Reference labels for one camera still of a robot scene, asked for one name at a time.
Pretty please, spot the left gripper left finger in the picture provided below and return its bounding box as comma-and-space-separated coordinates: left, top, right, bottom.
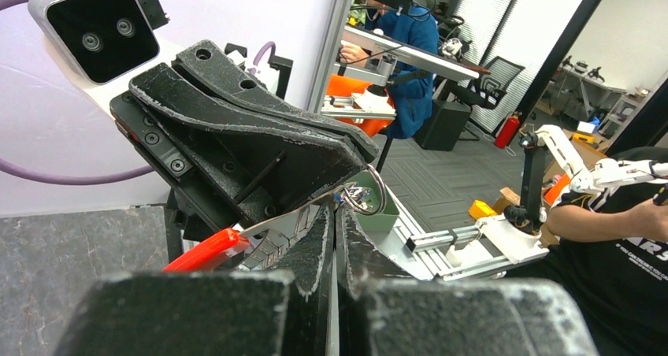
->
250, 205, 334, 355

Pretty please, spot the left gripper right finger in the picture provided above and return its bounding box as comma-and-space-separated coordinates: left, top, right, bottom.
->
336, 206, 414, 355

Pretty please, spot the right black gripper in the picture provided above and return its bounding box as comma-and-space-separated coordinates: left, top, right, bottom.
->
109, 40, 380, 234

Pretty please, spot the metal key holder red handle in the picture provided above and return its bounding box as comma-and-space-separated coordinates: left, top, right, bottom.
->
162, 164, 388, 274

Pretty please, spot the person in blue jacket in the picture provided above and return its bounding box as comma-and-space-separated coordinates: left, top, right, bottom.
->
363, 0, 439, 140

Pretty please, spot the red fire extinguisher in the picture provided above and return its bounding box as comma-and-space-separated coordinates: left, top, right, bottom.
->
493, 111, 521, 149

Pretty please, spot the person in black shirt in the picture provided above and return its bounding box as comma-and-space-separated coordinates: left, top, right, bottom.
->
542, 146, 668, 356

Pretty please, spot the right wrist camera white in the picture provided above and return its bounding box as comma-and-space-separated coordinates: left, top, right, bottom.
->
28, 0, 182, 115

